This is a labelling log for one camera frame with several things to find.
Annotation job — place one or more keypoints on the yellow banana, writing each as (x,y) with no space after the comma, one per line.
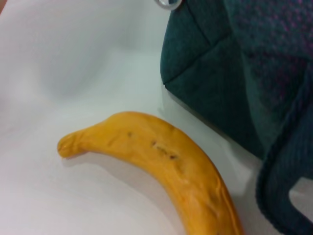
(171,159)

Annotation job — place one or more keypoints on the dark teal insulated lunch bag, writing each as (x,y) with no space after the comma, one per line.
(232,73)

